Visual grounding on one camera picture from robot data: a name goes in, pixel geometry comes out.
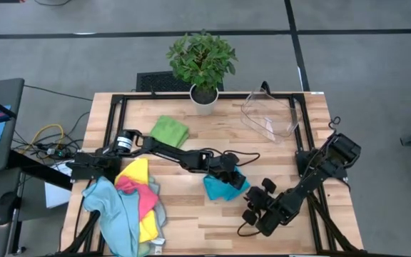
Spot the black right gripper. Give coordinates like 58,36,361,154
242,177,290,237

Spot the green leafy plant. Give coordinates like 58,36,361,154
165,29,238,92

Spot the pink microfiber towel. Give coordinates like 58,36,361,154
115,175,160,223

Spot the yellow cable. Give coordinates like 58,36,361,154
22,124,65,155

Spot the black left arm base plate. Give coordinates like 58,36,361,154
66,151,123,183

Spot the black aluminium table frame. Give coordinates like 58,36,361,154
61,91,364,256

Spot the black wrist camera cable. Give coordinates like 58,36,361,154
236,220,265,238
205,147,261,168

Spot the black cable bundle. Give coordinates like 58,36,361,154
11,112,91,162

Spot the yellow microfiber towel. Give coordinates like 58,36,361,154
114,157,161,245

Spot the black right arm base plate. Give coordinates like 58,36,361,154
295,148,350,181

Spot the green microfiber towel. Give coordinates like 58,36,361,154
149,114,191,149

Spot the black floor vent grate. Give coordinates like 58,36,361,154
136,71,225,93

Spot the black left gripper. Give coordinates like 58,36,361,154
205,151,248,191

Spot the grey microfiber towel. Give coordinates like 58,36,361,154
137,176,168,256

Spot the white plant pot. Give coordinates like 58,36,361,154
189,84,220,116

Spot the black computer mouse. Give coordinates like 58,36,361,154
0,191,18,226

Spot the white paper sheet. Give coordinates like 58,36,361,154
44,159,74,209

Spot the clear plastic bin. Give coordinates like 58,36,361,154
240,89,300,143

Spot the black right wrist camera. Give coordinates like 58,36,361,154
245,186,276,215

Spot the turquoise microfiber towel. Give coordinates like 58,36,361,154
203,166,251,202

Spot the light blue microfiber towel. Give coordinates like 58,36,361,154
81,176,143,257

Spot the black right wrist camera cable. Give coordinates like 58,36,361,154
236,220,265,238

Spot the black left wrist camera cable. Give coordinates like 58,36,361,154
205,147,261,168

